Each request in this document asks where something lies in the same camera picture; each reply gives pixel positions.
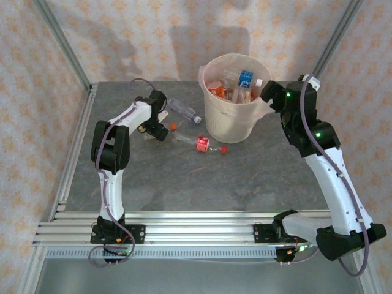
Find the blue label white cap bottle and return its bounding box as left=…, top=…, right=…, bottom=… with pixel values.
left=237, top=69, right=265, bottom=90

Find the brown label orange cap bottle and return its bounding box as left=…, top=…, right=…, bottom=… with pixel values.
left=234, top=87, right=252, bottom=104

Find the crushed orange fruit label bottle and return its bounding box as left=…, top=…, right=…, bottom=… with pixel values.
left=217, top=87, right=235, bottom=101

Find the plain orange label bottle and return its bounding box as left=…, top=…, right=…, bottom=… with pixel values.
left=207, top=80, right=226, bottom=96

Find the pale pink waste bin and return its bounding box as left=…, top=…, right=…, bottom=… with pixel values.
left=203, top=52, right=273, bottom=145

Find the clear ribbed white cap bottle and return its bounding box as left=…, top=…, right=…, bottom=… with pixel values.
left=167, top=97, right=202, bottom=124

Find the red label red cap bottle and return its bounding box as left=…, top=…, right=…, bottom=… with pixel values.
left=171, top=134, right=228, bottom=154

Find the left base circuit board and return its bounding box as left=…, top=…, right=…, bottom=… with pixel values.
left=105, top=243, right=135, bottom=257

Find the base circuit board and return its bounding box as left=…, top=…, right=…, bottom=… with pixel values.
left=286, top=241, right=316, bottom=255
left=105, top=243, right=135, bottom=257

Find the right base circuit board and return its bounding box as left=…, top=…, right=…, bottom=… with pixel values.
left=286, top=241, right=316, bottom=255

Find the aluminium frame post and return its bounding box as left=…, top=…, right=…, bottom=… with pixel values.
left=305, top=0, right=365, bottom=91
left=32, top=0, right=94, bottom=91

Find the aluminium side rail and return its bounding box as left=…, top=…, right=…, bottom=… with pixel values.
left=48, top=84, right=99, bottom=221

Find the left black mount plate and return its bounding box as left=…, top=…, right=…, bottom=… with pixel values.
left=91, top=224, right=146, bottom=245

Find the black mount plate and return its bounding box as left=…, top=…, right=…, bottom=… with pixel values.
left=253, top=222, right=276, bottom=244
left=91, top=224, right=146, bottom=245

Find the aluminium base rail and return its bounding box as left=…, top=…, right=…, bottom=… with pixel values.
left=32, top=210, right=368, bottom=246

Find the slotted grey cable tray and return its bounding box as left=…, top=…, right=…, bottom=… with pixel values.
left=44, top=247, right=278, bottom=260

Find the right black mount plate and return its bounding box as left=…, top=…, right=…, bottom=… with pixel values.
left=253, top=222, right=276, bottom=244

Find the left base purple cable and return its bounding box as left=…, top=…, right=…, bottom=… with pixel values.
left=88, top=226, right=136, bottom=267

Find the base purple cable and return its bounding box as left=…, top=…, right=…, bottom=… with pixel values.
left=280, top=235, right=321, bottom=266
left=88, top=226, right=136, bottom=267

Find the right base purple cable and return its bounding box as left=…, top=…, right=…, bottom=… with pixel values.
left=280, top=235, right=321, bottom=266

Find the aluminium frame leg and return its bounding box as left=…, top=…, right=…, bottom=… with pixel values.
left=352, top=260, right=379, bottom=294
left=17, top=246, right=47, bottom=294

